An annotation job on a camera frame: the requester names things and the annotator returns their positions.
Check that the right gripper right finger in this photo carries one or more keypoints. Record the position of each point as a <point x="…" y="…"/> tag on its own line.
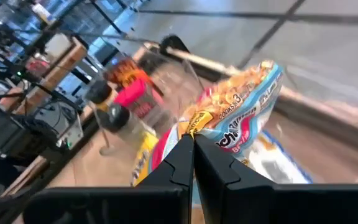
<point x="259" y="205"/>

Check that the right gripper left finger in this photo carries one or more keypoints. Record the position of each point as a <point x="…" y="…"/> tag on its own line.
<point x="135" y="205"/>

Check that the yellow ramen packet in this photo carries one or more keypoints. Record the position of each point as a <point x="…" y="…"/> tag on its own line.
<point x="143" y="155"/>

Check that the green herb spice jar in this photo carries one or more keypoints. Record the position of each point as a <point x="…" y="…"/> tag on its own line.
<point x="115" y="117"/>

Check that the beef flavor ramen packet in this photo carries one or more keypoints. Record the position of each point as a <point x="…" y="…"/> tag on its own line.
<point x="235" y="105"/>

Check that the smoked paprika tin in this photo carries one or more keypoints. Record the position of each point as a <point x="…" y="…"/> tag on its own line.
<point x="132" y="93"/>

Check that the clear plastic bin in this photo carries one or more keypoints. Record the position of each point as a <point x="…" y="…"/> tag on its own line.
<point x="169" y="74"/>

